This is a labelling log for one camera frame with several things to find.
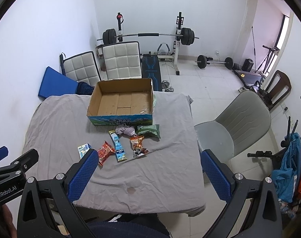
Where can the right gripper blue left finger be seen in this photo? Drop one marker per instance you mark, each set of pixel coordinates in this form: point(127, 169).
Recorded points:
point(35, 218)

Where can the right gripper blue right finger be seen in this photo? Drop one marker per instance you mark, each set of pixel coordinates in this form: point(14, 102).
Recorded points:
point(263, 218)

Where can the white blue tissue pack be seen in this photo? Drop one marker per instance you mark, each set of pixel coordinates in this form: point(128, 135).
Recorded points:
point(83, 149)

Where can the red snack packet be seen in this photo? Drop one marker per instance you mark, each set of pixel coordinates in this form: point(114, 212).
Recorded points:
point(104, 153)

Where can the long blue snack sachet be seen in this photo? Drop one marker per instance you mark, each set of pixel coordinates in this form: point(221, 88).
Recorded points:
point(120, 153)

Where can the orange snack packet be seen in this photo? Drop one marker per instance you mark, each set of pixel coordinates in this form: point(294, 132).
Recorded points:
point(137, 147)

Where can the green snack packet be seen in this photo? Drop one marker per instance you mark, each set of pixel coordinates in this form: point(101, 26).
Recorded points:
point(149, 130)

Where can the blue cloth bag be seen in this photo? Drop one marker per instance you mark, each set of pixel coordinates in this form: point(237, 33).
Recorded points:
point(286, 178)

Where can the person's dark blue clothing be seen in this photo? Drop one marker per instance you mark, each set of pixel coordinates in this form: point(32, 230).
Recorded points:
point(130, 225)

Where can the blue foam mat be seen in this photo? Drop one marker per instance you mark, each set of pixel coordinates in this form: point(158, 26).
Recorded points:
point(56, 84)

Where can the dark blue garment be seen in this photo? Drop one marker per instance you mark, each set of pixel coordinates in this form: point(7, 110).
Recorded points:
point(84, 89)

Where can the grey shell chair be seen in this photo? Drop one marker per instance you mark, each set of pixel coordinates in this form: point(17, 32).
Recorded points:
point(244, 122)

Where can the grey table cloth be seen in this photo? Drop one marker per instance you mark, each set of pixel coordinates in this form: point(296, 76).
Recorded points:
point(168, 179)

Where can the left white quilted chair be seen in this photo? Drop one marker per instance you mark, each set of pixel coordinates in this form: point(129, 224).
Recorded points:
point(81, 68)

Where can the white quilted chair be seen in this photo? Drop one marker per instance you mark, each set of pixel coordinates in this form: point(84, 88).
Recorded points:
point(122, 60)
point(81, 68)

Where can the open cardboard box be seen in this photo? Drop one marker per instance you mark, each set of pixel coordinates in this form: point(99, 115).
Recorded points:
point(125, 101)

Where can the dark wooden chair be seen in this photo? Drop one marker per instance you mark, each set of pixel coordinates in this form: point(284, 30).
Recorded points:
point(278, 88)

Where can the treadmill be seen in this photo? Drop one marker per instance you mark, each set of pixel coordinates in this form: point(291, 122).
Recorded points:
point(248, 78)

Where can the right white quilted chair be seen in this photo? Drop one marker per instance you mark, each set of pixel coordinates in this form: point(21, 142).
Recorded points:
point(122, 60)

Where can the barbell on rack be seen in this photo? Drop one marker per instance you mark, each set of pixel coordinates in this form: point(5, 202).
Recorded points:
point(186, 37)

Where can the black speaker box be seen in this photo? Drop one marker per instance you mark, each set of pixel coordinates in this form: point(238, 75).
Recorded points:
point(247, 65)

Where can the black blue weight bench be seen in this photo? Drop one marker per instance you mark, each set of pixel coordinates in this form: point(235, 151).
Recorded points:
point(151, 70)

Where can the chrome dumbbell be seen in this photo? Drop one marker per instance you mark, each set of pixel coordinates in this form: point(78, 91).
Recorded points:
point(166, 86)

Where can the floor barbell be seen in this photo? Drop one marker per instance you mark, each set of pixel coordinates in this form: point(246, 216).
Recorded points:
point(202, 61)

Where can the white squat rack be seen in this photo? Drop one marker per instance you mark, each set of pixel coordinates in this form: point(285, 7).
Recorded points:
point(176, 44)

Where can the grey pull handle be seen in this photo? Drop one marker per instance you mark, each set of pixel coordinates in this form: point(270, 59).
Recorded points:
point(163, 49)

